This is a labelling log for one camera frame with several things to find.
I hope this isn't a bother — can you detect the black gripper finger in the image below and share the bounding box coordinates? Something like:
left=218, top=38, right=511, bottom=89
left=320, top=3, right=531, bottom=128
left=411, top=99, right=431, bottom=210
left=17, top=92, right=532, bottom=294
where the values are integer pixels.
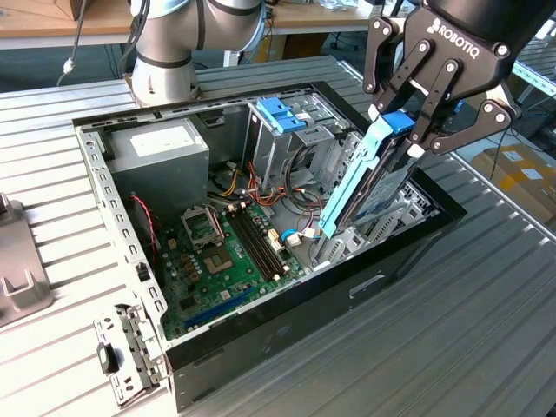
left=361, top=15, right=436, bottom=121
left=387, top=59, right=523, bottom=172

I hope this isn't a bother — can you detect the hard disk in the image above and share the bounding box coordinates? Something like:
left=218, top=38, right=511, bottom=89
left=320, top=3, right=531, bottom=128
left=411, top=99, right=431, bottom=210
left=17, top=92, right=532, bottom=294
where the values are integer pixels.
left=317, top=109, right=420, bottom=239

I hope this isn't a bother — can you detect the metal disk bay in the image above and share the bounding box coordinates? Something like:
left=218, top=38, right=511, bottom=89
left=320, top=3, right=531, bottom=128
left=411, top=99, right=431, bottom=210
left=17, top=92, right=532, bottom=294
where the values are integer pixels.
left=310, top=190, right=442, bottom=274

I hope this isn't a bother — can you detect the wooden desk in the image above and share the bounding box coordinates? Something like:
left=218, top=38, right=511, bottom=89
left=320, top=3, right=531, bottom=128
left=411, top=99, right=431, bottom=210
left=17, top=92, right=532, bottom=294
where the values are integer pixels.
left=0, top=0, right=418, bottom=83

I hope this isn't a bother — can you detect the large cardboard box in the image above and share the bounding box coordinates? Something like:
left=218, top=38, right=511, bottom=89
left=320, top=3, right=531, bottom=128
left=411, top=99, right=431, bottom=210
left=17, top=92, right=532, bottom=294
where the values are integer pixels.
left=471, top=144, right=556, bottom=227

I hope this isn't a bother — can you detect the metal drive cage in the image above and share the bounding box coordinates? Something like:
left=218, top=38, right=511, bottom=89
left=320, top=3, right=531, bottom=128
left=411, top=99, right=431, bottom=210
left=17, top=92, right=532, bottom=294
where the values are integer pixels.
left=241, top=93, right=361, bottom=196

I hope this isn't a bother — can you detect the black RAM slot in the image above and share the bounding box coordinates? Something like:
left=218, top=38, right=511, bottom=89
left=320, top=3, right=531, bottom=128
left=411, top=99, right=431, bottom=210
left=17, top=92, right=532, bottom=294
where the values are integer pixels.
left=238, top=207, right=284, bottom=277
left=243, top=204, right=289, bottom=274
left=233, top=209, right=279, bottom=281
left=228, top=211, right=274, bottom=283

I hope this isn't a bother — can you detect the grey power supply unit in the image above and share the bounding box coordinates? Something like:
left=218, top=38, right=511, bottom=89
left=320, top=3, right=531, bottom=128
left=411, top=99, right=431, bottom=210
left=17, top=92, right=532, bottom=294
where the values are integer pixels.
left=103, top=117, right=212, bottom=227

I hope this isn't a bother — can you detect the metal socket cover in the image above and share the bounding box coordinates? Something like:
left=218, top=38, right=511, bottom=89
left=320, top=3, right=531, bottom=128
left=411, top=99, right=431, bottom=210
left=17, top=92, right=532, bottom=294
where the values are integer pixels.
left=180, top=206, right=227, bottom=254

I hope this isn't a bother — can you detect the CPU socket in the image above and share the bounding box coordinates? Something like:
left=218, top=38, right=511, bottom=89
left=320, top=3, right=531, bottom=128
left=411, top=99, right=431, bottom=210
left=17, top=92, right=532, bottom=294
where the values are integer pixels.
left=202, top=249, right=238, bottom=277

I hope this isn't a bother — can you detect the black open PC case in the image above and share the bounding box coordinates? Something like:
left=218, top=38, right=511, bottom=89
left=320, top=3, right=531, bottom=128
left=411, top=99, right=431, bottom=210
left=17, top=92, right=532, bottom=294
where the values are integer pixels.
left=71, top=80, right=469, bottom=414

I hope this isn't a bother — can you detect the black case fan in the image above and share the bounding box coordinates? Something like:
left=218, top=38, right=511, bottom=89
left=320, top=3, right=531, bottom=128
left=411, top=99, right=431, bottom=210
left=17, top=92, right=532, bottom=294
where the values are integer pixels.
left=129, top=195, right=164, bottom=267

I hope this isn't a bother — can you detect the blue expansion slot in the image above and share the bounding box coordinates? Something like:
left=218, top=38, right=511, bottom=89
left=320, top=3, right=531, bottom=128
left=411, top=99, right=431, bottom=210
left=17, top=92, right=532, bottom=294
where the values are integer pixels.
left=184, top=284, right=255, bottom=329

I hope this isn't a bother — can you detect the green motherboard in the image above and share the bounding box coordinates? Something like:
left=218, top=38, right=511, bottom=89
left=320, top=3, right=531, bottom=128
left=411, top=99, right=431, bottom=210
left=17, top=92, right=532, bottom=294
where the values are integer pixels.
left=158, top=202, right=305, bottom=342

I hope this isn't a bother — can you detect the small cardboard box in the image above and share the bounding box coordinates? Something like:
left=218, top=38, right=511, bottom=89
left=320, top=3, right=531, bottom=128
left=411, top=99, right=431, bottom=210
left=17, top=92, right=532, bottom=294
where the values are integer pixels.
left=51, top=0, right=95, bottom=21

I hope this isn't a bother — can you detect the black plastic clip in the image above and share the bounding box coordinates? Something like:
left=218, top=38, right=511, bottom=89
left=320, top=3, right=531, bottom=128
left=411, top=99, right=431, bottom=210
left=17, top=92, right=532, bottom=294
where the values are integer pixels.
left=97, top=341, right=122, bottom=375

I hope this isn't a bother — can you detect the grey parts rack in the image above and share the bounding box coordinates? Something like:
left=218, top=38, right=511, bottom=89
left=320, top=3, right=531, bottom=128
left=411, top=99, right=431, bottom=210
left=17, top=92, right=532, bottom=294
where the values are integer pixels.
left=0, top=193, right=56, bottom=329

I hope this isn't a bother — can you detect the blue plastic drive bracket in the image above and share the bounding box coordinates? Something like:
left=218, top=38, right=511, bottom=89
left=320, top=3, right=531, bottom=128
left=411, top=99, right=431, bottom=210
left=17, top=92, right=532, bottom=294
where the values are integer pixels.
left=255, top=97, right=310, bottom=136

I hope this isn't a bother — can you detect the orange wire bundle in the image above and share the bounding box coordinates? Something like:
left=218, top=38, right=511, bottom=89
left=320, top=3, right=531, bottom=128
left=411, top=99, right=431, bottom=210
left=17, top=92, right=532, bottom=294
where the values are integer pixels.
left=208, top=159, right=335, bottom=245

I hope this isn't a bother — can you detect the blue wire with white plug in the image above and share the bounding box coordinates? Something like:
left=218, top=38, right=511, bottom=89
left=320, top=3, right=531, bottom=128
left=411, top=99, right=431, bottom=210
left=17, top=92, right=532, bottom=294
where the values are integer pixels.
left=280, top=228, right=321, bottom=249

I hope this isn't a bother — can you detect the red twisted fan wire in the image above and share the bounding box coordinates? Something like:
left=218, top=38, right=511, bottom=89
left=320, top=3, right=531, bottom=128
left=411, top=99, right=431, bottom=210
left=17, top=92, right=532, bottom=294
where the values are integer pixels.
left=129, top=194, right=161, bottom=264

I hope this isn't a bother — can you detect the metal card retention bracket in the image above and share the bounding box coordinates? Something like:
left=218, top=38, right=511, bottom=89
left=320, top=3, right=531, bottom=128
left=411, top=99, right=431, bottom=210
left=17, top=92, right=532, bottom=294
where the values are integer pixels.
left=93, top=303, right=171, bottom=408

